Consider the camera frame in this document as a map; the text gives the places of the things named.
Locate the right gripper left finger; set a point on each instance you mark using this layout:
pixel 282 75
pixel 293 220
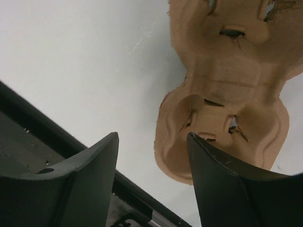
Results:
pixel 73 193

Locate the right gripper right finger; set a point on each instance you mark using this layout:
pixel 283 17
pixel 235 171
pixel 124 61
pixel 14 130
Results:
pixel 232 193

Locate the brown pulp cup carrier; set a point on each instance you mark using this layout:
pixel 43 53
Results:
pixel 238 55

